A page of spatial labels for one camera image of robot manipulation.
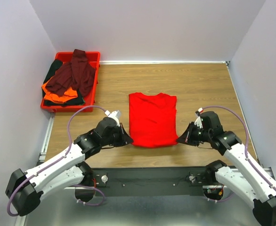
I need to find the black t shirt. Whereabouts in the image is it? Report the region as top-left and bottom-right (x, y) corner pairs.
(41, 59), (85, 107)

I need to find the maroon t shirt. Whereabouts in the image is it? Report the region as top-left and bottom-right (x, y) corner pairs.
(46, 49), (96, 97)

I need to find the orange t shirt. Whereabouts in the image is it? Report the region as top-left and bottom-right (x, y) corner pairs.
(41, 78), (78, 105)

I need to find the purple cable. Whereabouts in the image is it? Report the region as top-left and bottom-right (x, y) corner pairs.
(199, 105), (276, 224)
(7, 105), (110, 216)

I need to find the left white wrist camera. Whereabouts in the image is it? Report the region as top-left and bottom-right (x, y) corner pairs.
(105, 110), (122, 126)

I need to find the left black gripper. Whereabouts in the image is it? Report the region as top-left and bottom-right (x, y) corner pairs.
(101, 123), (134, 148)

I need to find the bright red t shirt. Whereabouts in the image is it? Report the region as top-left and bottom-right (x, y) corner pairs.
(129, 92), (178, 148)

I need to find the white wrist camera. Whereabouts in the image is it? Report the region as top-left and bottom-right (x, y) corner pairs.
(105, 110), (122, 126)
(194, 108), (203, 129)

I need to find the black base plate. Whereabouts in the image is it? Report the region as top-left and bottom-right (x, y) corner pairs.
(65, 166), (233, 197)

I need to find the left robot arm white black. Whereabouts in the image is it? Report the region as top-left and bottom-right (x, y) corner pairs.
(5, 117), (133, 217)

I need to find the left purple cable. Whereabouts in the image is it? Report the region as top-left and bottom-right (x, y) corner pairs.
(7, 105), (110, 216)

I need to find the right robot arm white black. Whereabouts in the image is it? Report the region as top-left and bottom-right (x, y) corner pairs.
(177, 108), (276, 226)

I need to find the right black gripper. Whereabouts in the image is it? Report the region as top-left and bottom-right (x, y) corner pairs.
(176, 121), (211, 146)

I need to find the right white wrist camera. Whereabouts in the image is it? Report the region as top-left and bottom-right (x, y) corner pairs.
(194, 108), (203, 129)

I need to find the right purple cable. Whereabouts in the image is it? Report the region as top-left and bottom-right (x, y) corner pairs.
(199, 105), (276, 224)

